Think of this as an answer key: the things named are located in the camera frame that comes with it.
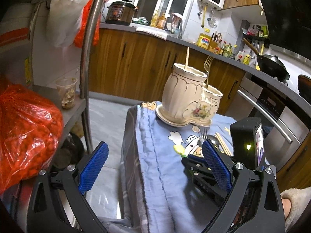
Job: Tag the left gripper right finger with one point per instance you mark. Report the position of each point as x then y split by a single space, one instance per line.
252 203

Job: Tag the plastic cup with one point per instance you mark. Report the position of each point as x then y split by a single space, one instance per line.
66 87

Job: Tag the wooden chopstick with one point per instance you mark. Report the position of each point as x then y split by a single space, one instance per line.
223 144
187 59
227 138

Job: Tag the electric pressure cooker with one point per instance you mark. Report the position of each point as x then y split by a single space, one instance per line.
121 13

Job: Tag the white plastic bag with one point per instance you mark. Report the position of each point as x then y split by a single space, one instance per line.
64 21

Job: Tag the white towel on counter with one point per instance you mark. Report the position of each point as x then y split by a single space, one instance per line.
151 31

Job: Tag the silver fork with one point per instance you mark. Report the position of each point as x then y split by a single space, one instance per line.
204 133

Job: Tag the silver spoon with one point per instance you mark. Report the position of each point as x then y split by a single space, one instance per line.
214 140

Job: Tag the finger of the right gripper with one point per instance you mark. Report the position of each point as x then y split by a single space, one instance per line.
197 159
204 180

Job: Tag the yellow plastic utensil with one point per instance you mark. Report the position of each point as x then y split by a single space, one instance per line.
179 149

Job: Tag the amber bottle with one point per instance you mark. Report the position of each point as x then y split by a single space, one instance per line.
161 21

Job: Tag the yellow bottle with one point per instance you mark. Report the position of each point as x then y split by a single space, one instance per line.
154 19

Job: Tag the blue cartoon cloth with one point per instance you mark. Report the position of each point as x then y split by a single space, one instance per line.
173 203

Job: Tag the yellow oil jug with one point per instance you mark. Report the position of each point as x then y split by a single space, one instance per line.
203 41

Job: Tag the built-in oven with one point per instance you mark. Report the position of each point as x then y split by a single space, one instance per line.
285 124

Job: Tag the person right hand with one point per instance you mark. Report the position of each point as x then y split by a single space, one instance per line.
286 206

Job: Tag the red plastic bag on shelf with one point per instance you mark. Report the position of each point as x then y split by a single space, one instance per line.
31 127

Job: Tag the wooden kitchen cabinets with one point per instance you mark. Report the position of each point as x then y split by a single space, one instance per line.
136 66

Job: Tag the cream floral ceramic utensil holder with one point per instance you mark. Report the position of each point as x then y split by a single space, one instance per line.
187 99

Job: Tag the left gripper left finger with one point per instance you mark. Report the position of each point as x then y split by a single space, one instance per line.
46 212

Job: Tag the black wok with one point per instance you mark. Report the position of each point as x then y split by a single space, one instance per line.
270 64

